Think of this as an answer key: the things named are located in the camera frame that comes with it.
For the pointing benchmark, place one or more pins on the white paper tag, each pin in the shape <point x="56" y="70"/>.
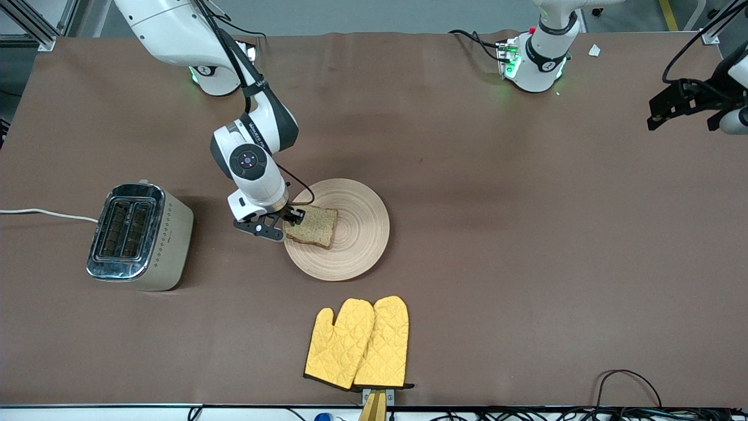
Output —
<point x="594" y="51"/>

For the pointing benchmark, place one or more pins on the brown bread slice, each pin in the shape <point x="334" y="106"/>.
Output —
<point x="315" y="228"/>

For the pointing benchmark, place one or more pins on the brown table cover mat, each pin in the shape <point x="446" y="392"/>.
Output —
<point x="497" y="175"/>

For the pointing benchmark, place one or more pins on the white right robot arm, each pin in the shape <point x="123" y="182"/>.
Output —
<point x="257" y="175"/>

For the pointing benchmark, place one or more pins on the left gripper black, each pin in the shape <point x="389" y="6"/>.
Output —
<point x="703" y="95"/>

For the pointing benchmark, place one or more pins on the round wooden plate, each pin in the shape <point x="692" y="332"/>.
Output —
<point x="356" y="234"/>

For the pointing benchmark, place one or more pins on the yellow wooden post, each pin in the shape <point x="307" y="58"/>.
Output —
<point x="373" y="409"/>

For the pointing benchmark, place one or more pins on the chrome and beige toaster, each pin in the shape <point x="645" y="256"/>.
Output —
<point x="169" y="245"/>

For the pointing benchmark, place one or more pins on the blue round cap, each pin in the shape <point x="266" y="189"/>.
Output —
<point x="323" y="417"/>

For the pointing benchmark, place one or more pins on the aluminium frame profile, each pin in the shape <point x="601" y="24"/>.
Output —
<point x="44" y="32"/>
<point x="710" y="36"/>

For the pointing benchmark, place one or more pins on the yellow quilted oven mitt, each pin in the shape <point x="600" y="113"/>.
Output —
<point x="336" y="351"/>
<point x="385" y="345"/>

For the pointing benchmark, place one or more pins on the grey metal bracket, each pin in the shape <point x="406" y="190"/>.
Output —
<point x="390" y="396"/>

